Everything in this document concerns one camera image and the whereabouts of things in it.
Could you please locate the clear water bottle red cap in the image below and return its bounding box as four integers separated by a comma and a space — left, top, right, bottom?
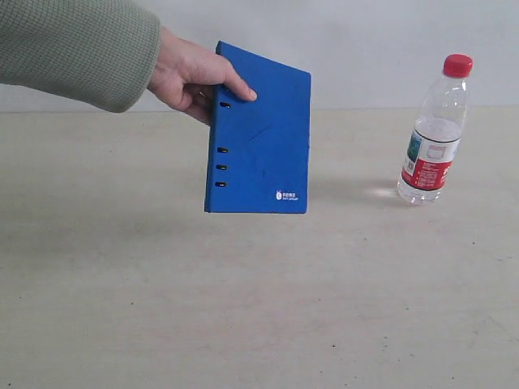
397, 53, 474, 205

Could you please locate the blue ring binder notebook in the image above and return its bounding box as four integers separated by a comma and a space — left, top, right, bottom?
204, 41, 311, 214

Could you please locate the person's open hand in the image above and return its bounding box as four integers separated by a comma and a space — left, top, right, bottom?
148, 27, 257, 125

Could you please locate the green sleeved forearm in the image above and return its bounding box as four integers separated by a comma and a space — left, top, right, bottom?
1, 1, 161, 113

